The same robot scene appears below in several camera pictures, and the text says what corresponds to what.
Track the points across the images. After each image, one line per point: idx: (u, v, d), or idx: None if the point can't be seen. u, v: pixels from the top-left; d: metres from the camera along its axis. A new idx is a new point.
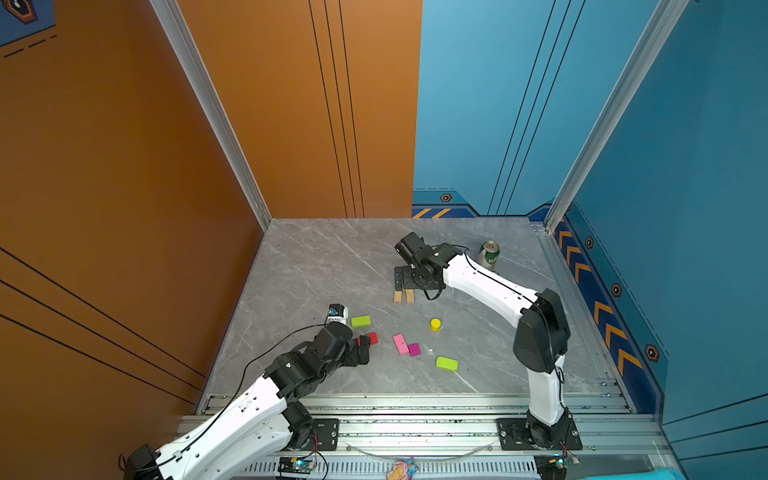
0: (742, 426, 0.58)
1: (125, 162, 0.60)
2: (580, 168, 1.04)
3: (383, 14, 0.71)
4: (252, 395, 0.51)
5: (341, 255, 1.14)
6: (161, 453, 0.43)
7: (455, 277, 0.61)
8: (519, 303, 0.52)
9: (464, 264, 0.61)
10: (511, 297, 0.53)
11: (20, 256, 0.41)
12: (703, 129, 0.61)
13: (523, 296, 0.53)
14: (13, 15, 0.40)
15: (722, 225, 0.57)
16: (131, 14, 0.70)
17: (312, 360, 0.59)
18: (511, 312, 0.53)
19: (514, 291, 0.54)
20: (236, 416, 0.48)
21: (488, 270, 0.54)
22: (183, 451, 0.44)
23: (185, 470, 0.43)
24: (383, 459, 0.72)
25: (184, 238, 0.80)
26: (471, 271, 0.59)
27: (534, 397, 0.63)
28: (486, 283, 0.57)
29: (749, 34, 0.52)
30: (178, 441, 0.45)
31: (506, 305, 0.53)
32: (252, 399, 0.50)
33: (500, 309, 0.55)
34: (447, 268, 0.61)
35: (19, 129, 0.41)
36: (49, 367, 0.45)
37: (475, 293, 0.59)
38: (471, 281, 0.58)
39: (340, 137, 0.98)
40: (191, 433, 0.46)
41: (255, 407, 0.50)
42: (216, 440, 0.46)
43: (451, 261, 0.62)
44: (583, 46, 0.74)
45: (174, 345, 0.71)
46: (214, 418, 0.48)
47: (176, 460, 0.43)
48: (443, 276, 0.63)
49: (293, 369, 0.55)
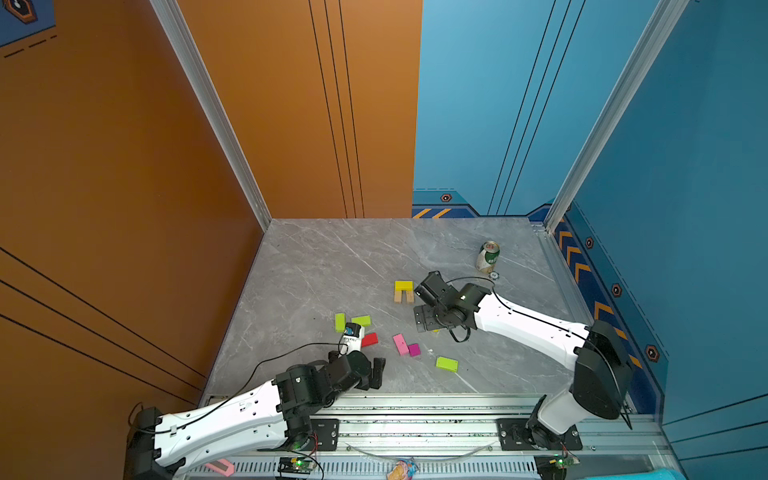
0: (741, 426, 0.58)
1: (125, 162, 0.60)
2: (579, 168, 1.04)
3: (383, 14, 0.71)
4: (255, 398, 0.51)
5: (341, 255, 1.14)
6: (162, 421, 0.46)
7: (489, 320, 0.56)
8: (570, 343, 0.46)
9: (494, 303, 0.56)
10: (559, 336, 0.47)
11: (20, 256, 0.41)
12: (703, 130, 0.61)
13: (573, 334, 0.47)
14: (13, 15, 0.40)
15: (722, 226, 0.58)
16: (132, 13, 0.70)
17: (323, 382, 0.57)
18: (563, 354, 0.47)
19: (560, 329, 0.48)
20: (235, 413, 0.49)
21: (523, 308, 0.53)
22: (179, 429, 0.46)
23: (173, 447, 0.45)
24: (383, 459, 0.72)
25: (184, 238, 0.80)
26: (506, 311, 0.54)
27: (552, 411, 0.60)
28: (526, 323, 0.51)
29: (750, 34, 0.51)
30: (178, 415, 0.47)
31: (555, 346, 0.47)
32: (253, 402, 0.51)
33: (549, 350, 0.49)
34: (478, 311, 0.56)
35: (19, 128, 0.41)
36: (49, 367, 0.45)
37: (514, 334, 0.54)
38: (507, 322, 0.53)
39: (340, 137, 0.98)
40: (191, 412, 0.48)
41: (253, 412, 0.50)
42: (209, 429, 0.47)
43: (480, 301, 0.57)
44: (583, 46, 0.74)
45: (174, 345, 0.71)
46: (215, 409, 0.49)
47: (170, 434, 0.45)
48: (473, 319, 0.58)
49: (299, 386, 0.54)
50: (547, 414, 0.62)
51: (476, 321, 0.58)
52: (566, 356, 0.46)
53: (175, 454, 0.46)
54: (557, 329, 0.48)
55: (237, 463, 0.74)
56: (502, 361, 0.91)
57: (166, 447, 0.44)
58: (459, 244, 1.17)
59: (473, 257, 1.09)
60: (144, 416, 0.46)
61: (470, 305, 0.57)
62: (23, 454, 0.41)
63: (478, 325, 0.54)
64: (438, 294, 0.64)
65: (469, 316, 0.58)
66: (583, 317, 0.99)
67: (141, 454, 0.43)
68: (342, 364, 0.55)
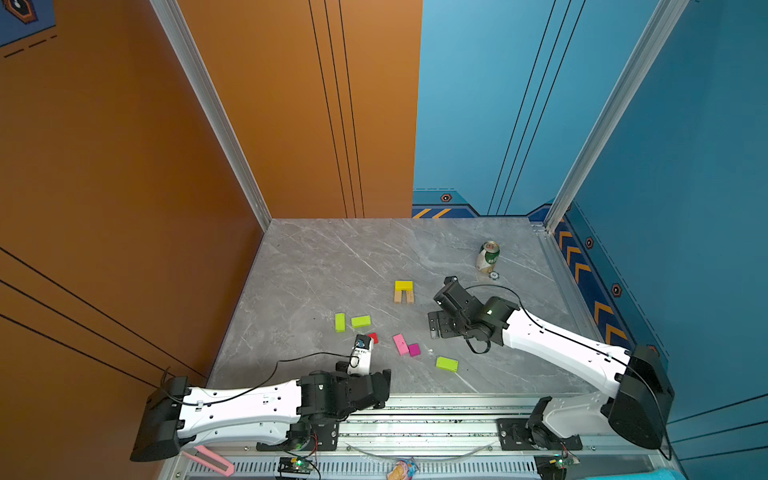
0: (741, 427, 0.58)
1: (125, 163, 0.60)
2: (579, 168, 1.04)
3: (383, 14, 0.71)
4: (278, 394, 0.52)
5: (341, 255, 1.14)
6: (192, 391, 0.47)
7: (518, 338, 0.53)
8: (609, 368, 0.43)
9: (525, 321, 0.53)
10: (597, 361, 0.45)
11: (20, 256, 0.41)
12: (704, 130, 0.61)
13: (613, 358, 0.44)
14: (13, 15, 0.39)
15: (722, 226, 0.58)
16: (132, 13, 0.70)
17: (341, 396, 0.57)
18: (602, 379, 0.44)
19: (598, 352, 0.46)
20: (257, 404, 0.50)
21: (555, 328, 0.51)
22: (204, 405, 0.47)
23: (195, 423, 0.45)
24: (383, 459, 0.72)
25: (184, 238, 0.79)
26: (537, 330, 0.51)
27: (559, 416, 0.60)
28: (558, 343, 0.49)
29: (750, 35, 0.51)
30: (205, 392, 0.48)
31: (592, 370, 0.45)
32: (276, 397, 0.51)
33: (585, 374, 0.47)
34: (507, 329, 0.53)
35: (19, 128, 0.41)
36: (49, 368, 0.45)
37: (544, 353, 0.51)
38: (537, 341, 0.51)
39: (340, 137, 0.98)
40: (218, 392, 0.49)
41: (273, 407, 0.50)
42: (231, 414, 0.48)
43: (508, 318, 0.55)
44: (584, 46, 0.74)
45: (174, 345, 0.71)
46: (240, 395, 0.50)
47: (195, 409, 0.46)
48: (501, 336, 0.56)
49: (318, 393, 0.54)
50: (553, 419, 0.61)
51: (503, 338, 0.56)
52: (605, 382, 0.44)
53: (194, 430, 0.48)
54: (595, 353, 0.46)
55: (237, 463, 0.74)
56: (502, 361, 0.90)
57: (190, 420, 0.45)
58: (459, 244, 1.17)
59: (473, 257, 1.09)
60: (172, 387, 0.46)
61: (498, 322, 0.54)
62: (23, 454, 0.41)
63: (506, 343, 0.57)
64: (462, 305, 0.62)
65: (495, 332, 0.56)
66: (583, 317, 0.99)
67: (165, 422, 0.43)
68: (365, 380, 0.56)
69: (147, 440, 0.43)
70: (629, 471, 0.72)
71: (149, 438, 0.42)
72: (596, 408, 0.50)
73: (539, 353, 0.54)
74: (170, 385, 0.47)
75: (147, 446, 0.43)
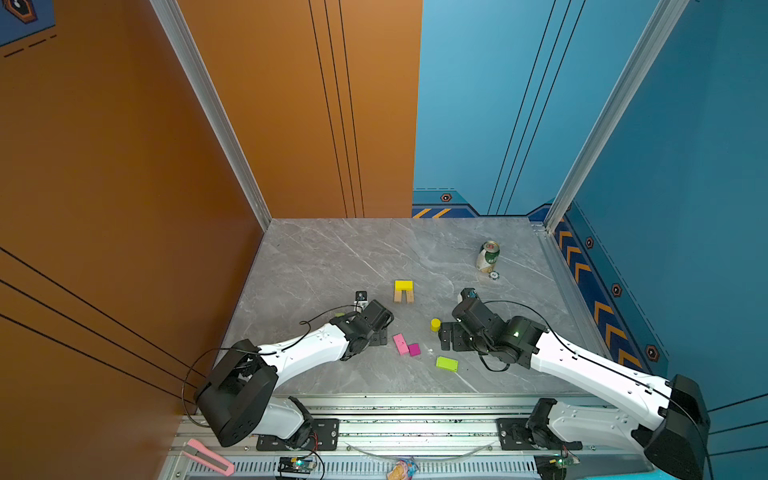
0: (741, 426, 0.58)
1: (126, 163, 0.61)
2: (579, 168, 1.04)
3: (383, 14, 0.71)
4: (325, 332, 0.59)
5: (341, 255, 1.14)
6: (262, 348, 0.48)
7: (549, 363, 0.51)
8: (651, 400, 0.42)
9: (555, 346, 0.51)
10: (637, 392, 0.43)
11: (19, 255, 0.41)
12: (704, 130, 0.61)
13: (654, 390, 0.43)
14: (13, 15, 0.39)
15: (723, 225, 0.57)
16: (131, 12, 0.70)
17: (363, 323, 0.69)
18: (644, 412, 0.42)
19: (636, 382, 0.44)
20: (317, 341, 0.55)
21: (586, 353, 0.49)
22: (281, 352, 0.49)
23: (284, 364, 0.48)
24: (383, 459, 0.72)
25: (185, 237, 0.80)
26: (569, 356, 0.49)
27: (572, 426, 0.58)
28: (593, 371, 0.47)
29: (749, 36, 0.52)
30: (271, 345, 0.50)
31: (633, 401, 0.43)
32: (326, 334, 0.58)
33: (624, 405, 0.45)
34: (537, 353, 0.51)
35: (17, 125, 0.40)
36: (46, 369, 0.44)
37: (579, 380, 0.49)
38: (570, 367, 0.48)
39: (340, 137, 0.98)
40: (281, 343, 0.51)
41: (330, 340, 0.58)
42: (304, 353, 0.52)
43: (537, 342, 0.52)
44: (584, 46, 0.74)
45: (174, 345, 0.71)
46: (303, 339, 0.54)
47: (277, 355, 0.48)
48: (529, 360, 0.53)
49: (345, 326, 0.63)
50: (560, 424, 0.61)
51: (531, 361, 0.53)
52: (647, 414, 0.42)
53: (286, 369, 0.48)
54: (634, 384, 0.44)
55: (237, 463, 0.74)
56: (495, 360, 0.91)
57: (280, 365, 0.47)
58: (459, 244, 1.17)
59: (473, 257, 1.09)
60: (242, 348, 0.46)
61: (527, 347, 0.52)
62: (22, 453, 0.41)
63: (535, 366, 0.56)
64: (485, 325, 0.58)
65: (523, 356, 0.53)
66: (583, 317, 0.99)
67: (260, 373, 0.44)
68: (376, 306, 0.69)
69: (249, 395, 0.43)
70: (628, 471, 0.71)
71: (251, 391, 0.43)
72: (622, 428, 0.50)
73: (572, 379, 0.50)
74: (237, 345, 0.46)
75: (254, 398, 0.43)
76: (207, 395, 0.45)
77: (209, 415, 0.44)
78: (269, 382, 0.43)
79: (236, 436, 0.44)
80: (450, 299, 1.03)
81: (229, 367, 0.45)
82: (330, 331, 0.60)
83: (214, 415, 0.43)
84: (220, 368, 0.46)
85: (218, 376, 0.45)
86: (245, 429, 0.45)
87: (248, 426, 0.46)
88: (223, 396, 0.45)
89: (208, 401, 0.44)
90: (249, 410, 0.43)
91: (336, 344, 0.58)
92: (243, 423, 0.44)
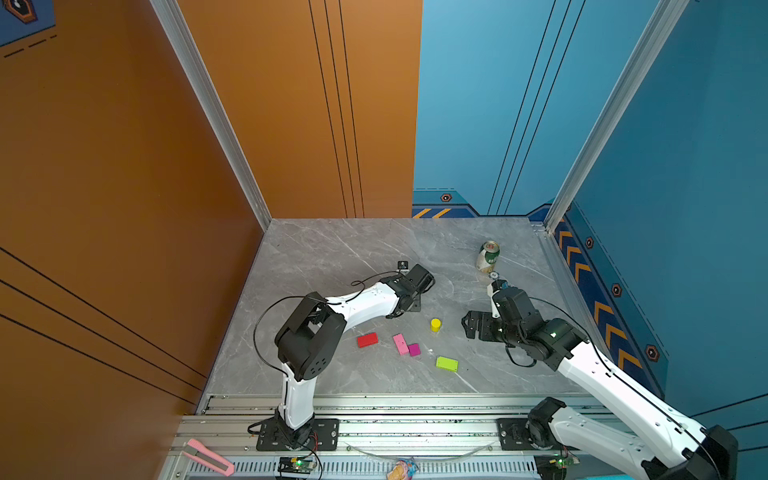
0: (743, 427, 0.57)
1: (125, 164, 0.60)
2: (580, 167, 1.03)
3: (383, 15, 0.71)
4: (377, 289, 0.64)
5: (341, 255, 1.14)
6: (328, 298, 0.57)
7: (579, 371, 0.50)
8: (679, 439, 0.40)
9: (591, 357, 0.50)
10: (666, 426, 0.41)
11: (21, 256, 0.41)
12: (705, 131, 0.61)
13: (685, 432, 0.41)
14: (13, 15, 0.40)
15: (725, 224, 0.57)
16: (131, 12, 0.70)
17: (407, 283, 0.75)
18: (666, 447, 0.41)
19: (668, 417, 0.42)
20: (371, 296, 0.61)
21: (622, 373, 0.47)
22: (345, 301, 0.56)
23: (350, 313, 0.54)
24: (383, 459, 0.72)
25: (184, 236, 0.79)
26: (603, 371, 0.48)
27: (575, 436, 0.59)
28: (626, 393, 0.45)
29: (751, 36, 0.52)
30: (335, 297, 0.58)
31: (658, 434, 0.42)
32: (377, 291, 0.64)
33: (644, 433, 0.44)
34: (571, 357, 0.50)
35: (18, 127, 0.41)
36: (48, 368, 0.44)
37: (603, 397, 0.48)
38: (601, 383, 0.47)
39: (341, 137, 0.98)
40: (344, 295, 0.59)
41: (383, 294, 0.64)
42: (365, 305, 0.58)
43: (574, 348, 0.51)
44: (585, 46, 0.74)
45: (172, 345, 0.70)
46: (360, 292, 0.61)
47: (342, 304, 0.55)
48: (558, 362, 0.52)
49: (393, 284, 0.69)
50: (562, 428, 0.61)
51: (561, 364, 0.52)
52: (669, 451, 0.41)
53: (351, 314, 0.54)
54: (665, 418, 0.42)
55: (237, 463, 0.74)
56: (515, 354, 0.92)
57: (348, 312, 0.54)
58: (459, 244, 1.17)
59: (473, 257, 1.09)
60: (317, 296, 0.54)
61: (561, 348, 0.51)
62: (22, 454, 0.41)
63: (562, 370, 0.53)
64: (523, 316, 0.58)
65: (552, 357, 0.53)
66: (583, 317, 0.99)
67: (332, 317, 0.50)
68: (421, 268, 0.74)
69: (326, 337, 0.49)
70: None
71: (328, 333, 0.49)
72: (632, 454, 0.49)
73: (595, 394, 0.49)
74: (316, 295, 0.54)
75: (332, 338, 0.50)
76: (285, 338, 0.52)
77: (287, 354, 0.52)
78: (342, 325, 0.50)
79: (313, 372, 0.52)
80: (450, 299, 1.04)
81: (305, 313, 0.52)
82: (382, 289, 0.65)
83: (292, 354, 0.51)
84: (295, 314, 0.53)
85: (295, 321, 0.52)
86: (320, 367, 0.53)
87: (321, 364, 0.53)
88: (300, 338, 0.52)
89: (285, 343, 0.52)
90: (326, 349, 0.51)
91: (389, 299, 0.64)
92: (319, 362, 0.52)
